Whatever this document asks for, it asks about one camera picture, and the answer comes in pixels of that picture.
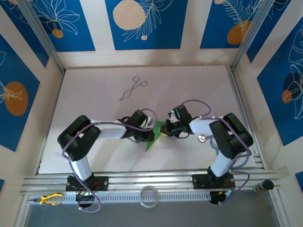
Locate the green paper sheet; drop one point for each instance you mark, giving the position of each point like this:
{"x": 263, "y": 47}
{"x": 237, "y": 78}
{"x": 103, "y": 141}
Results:
{"x": 149, "y": 145}

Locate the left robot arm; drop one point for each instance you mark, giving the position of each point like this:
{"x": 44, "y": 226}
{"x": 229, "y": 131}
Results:
{"x": 111, "y": 131}

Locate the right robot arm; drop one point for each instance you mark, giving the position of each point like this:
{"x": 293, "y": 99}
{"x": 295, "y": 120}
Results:
{"x": 203, "y": 126}

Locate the white tape roll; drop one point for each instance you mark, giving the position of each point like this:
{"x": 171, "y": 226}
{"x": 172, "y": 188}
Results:
{"x": 141, "y": 197}

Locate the dark capped bottle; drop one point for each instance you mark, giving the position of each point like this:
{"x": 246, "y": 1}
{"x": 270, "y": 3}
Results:
{"x": 265, "y": 185}

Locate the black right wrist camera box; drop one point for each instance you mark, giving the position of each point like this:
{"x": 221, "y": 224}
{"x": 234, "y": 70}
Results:
{"x": 183, "y": 113}

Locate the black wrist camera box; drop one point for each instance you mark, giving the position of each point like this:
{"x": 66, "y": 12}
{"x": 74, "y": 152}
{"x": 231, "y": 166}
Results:
{"x": 183, "y": 113}
{"x": 138, "y": 119}

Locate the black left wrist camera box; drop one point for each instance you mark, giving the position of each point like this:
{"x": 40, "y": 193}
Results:
{"x": 138, "y": 119}

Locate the aluminium front rail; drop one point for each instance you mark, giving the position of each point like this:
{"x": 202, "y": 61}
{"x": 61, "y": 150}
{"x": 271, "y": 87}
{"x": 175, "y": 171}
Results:
{"x": 151, "y": 179}

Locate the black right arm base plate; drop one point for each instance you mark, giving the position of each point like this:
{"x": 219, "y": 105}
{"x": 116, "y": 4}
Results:
{"x": 200, "y": 181}

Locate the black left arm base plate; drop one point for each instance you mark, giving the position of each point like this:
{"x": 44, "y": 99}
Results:
{"x": 101, "y": 183}

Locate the aluminium side rail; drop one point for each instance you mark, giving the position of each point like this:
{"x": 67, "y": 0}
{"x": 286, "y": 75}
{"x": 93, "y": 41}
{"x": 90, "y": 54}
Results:
{"x": 56, "y": 94}
{"x": 240, "y": 101}

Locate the aluminium frame post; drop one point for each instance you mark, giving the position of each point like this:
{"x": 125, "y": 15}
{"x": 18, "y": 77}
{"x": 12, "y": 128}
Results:
{"x": 250, "y": 35}
{"x": 43, "y": 35}

